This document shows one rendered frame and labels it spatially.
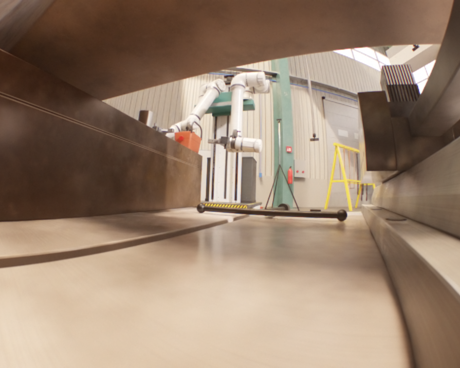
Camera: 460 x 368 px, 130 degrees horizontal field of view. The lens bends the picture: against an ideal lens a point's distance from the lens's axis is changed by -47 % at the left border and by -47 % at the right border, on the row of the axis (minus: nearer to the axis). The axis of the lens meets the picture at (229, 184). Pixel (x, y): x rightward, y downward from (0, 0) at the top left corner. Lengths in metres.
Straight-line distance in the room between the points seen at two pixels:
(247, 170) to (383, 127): 1.89
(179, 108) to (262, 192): 4.65
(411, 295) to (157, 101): 8.65
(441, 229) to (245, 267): 0.24
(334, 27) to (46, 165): 0.84
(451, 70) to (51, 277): 0.50
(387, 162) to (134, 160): 0.84
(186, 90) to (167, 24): 8.08
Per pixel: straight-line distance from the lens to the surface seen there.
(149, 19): 0.63
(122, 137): 0.79
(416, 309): 0.15
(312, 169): 8.82
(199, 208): 0.91
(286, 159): 7.11
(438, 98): 0.38
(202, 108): 1.99
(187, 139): 1.36
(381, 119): 0.56
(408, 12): 0.66
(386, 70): 0.78
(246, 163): 2.30
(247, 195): 2.27
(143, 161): 0.88
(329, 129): 9.70
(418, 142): 0.57
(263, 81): 1.63
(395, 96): 0.73
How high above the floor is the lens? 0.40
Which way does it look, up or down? 3 degrees up
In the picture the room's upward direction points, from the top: 2 degrees clockwise
